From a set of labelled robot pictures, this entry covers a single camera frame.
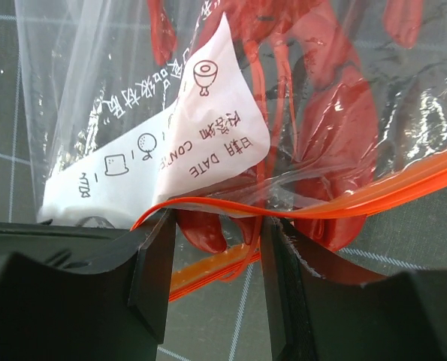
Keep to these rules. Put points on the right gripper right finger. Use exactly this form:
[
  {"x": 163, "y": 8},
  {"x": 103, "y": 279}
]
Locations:
[{"x": 321, "y": 306}]

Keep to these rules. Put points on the red toy lobster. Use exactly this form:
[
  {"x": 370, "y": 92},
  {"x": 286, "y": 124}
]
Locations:
[{"x": 272, "y": 116}]

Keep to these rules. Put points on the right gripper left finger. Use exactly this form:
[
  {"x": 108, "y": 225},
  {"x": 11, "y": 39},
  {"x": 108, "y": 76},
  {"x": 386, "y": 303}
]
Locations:
[{"x": 74, "y": 293}]

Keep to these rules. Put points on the orange zip top bag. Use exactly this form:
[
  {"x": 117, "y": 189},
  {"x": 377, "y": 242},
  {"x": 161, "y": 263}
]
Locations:
[{"x": 93, "y": 97}]

